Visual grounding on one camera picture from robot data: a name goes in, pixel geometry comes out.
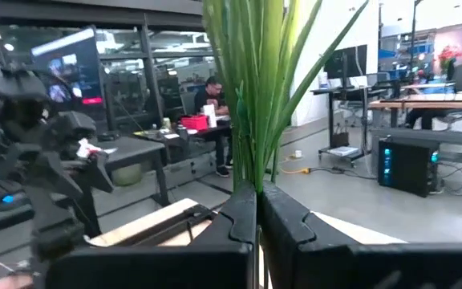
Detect black rolling stand desk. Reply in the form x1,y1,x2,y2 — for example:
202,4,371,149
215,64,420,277
310,86,388,168

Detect dark work table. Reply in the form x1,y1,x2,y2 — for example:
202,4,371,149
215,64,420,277
132,119,232,161

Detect pale green ball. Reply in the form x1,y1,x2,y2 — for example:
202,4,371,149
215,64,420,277
112,162,144,187

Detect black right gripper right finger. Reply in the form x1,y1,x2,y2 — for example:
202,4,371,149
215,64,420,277
259,181,462,289

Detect black computer monitor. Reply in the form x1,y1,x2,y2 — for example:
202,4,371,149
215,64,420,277
322,44,369,80

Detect red flower bouquet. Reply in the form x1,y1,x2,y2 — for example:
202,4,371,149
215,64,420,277
437,44,462,75

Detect large display screen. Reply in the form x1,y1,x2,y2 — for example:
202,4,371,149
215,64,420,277
30,26,106,121

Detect white carton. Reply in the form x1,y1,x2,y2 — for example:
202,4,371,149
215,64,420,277
202,104,218,128

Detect yellow extension cable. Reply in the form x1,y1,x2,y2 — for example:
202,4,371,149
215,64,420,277
278,154,312,176

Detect dark grey desk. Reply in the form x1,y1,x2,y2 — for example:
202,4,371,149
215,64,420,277
0,136,170,238

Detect person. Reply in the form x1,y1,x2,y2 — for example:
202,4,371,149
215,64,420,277
193,75,233,178

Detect purple artificial flower bunch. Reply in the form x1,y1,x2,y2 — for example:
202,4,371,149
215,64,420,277
201,0,371,194

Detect red box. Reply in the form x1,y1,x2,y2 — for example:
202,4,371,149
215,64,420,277
180,115,209,132

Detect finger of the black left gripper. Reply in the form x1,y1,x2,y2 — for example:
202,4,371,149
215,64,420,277
88,151,116,194
34,151,84,201

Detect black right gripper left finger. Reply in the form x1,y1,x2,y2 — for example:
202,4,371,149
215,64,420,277
45,181,258,289

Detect black computer mouse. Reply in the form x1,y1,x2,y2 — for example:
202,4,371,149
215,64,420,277
0,192,30,213

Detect wooden work table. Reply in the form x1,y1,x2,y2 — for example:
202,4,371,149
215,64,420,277
369,92,462,129

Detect black computer tower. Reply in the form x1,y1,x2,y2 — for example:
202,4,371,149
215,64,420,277
377,137,441,198

